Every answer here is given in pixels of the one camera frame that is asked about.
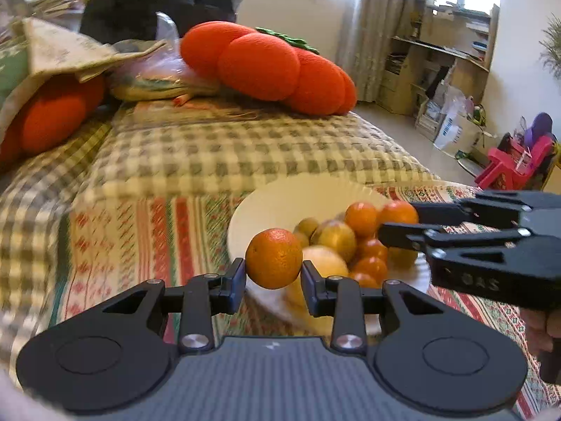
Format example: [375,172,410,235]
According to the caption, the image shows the mandarin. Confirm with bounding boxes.
[377,201,419,227]
[245,228,302,290]
[344,201,378,238]

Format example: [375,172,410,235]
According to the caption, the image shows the black jacket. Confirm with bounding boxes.
[80,0,236,45]

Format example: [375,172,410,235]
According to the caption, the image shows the green embroidered pillow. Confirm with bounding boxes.
[0,36,28,106]

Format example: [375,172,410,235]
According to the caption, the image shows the large tomato plush cushion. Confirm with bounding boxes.
[180,21,358,117]

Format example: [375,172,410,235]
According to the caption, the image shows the floral cloth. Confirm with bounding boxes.
[1,17,164,135]

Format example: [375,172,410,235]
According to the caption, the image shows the tan longan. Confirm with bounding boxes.
[294,217,319,238]
[387,247,418,271]
[293,231,310,248]

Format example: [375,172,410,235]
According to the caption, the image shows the white ribbed plate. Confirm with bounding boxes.
[227,174,433,336]

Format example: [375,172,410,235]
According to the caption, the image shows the large yellow melon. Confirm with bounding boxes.
[284,245,349,309]

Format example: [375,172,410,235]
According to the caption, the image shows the orange tomato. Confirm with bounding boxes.
[355,237,388,262]
[351,258,388,284]
[349,271,381,289]

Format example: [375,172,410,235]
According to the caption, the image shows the mandarin top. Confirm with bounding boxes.
[245,228,302,290]

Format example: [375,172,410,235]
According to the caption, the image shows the red plastic chair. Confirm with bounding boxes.
[474,133,557,190]

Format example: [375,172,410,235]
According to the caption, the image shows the brown yellow pear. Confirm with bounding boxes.
[310,220,358,262]

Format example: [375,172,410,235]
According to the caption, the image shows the small red plush cushion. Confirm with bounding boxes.
[1,74,106,172]

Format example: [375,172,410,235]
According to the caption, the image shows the person right hand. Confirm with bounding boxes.
[520,309,552,356]

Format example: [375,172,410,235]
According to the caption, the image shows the curtain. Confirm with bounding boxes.
[336,0,414,102]

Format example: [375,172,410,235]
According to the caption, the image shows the folded fabric bundle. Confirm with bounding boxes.
[106,11,221,103]

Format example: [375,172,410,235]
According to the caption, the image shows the patterned red green cloth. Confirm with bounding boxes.
[48,181,560,419]

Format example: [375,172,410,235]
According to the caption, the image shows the checkered quilt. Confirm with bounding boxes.
[1,114,438,369]

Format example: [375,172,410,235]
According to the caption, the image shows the wooden shelf unit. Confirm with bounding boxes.
[377,0,500,117]

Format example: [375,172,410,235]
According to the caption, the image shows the white plastic bag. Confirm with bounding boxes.
[434,86,478,158]

